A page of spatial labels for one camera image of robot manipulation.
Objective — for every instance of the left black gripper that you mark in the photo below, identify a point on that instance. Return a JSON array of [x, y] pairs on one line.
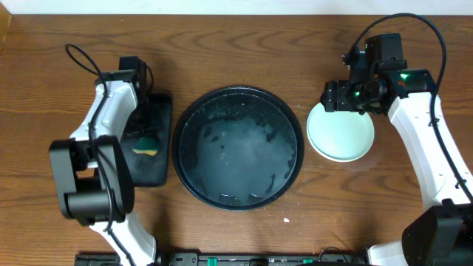
[[140, 123]]

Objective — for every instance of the light green plate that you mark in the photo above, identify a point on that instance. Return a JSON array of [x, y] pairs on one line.
[[339, 136]]

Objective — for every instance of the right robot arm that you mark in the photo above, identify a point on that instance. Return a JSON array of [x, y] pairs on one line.
[[442, 234]]

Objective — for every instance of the round black tray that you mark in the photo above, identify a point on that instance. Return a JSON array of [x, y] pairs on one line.
[[238, 148]]

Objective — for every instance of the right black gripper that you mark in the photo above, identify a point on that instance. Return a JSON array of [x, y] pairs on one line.
[[334, 100]]

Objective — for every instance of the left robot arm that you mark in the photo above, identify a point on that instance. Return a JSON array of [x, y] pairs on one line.
[[92, 179]]

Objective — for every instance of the green yellow sponge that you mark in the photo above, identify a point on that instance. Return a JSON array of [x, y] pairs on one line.
[[147, 145]]

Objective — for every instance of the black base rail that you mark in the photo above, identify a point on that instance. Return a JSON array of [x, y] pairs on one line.
[[195, 259]]

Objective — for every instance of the rectangular black tray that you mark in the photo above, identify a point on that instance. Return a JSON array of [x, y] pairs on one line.
[[147, 171]]

